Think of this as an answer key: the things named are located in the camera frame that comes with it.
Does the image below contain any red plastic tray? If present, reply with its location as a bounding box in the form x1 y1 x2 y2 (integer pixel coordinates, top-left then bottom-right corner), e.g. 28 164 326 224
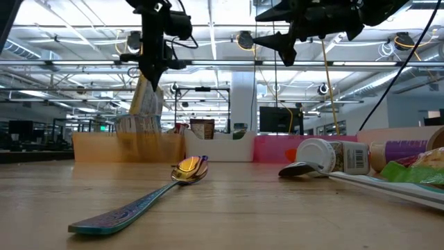
253 135 359 164

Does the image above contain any gold iridescent spoon teal handle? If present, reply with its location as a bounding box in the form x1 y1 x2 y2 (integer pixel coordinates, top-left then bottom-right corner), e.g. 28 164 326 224
67 155 210 235

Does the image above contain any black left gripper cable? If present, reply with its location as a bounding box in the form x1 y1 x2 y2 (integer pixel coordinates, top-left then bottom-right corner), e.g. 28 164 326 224
166 33 200 50

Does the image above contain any yellow cable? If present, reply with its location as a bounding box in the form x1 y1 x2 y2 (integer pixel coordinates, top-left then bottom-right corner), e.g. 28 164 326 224
321 37 341 137

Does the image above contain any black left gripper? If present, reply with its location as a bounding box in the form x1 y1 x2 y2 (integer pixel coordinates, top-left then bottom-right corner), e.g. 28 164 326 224
119 0 189 92

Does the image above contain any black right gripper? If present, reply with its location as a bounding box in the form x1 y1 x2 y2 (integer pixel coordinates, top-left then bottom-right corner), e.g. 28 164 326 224
252 0 365 67

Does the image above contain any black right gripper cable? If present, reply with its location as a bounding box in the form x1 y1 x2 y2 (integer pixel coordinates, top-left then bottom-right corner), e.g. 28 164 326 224
357 0 442 132

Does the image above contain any green chili ramen packet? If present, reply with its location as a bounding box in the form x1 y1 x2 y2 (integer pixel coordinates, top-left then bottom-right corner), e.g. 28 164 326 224
379 147 444 185

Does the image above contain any black background rig frame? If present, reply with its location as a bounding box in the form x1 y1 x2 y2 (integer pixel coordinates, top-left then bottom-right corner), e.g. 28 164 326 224
174 86 232 135

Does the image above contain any white plastic bin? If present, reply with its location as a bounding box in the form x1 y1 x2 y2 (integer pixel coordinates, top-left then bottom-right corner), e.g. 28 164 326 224
182 128 257 163

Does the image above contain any translucent orange tray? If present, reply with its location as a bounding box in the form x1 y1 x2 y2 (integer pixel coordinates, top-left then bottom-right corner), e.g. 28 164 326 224
72 131 187 164

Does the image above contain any white-lid spice jar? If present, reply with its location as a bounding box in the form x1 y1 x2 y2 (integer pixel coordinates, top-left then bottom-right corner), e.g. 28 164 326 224
295 137 371 176

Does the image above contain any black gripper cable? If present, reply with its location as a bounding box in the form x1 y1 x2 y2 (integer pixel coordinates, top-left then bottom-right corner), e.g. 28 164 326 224
166 33 200 50
357 0 442 132

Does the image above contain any black monitor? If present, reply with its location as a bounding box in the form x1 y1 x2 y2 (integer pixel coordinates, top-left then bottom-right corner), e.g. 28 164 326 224
259 106 305 135

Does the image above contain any black hanging cable reel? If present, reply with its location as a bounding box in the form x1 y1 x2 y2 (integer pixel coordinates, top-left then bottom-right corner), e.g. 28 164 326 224
236 30 256 51
125 30 143 53
394 31 416 52

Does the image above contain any brown orange snack packet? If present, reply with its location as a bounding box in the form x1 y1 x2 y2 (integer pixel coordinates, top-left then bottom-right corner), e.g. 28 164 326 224
189 118 216 140

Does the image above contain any purple-label spice jar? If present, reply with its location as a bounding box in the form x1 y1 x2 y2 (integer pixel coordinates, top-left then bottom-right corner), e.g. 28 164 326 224
368 140 428 173

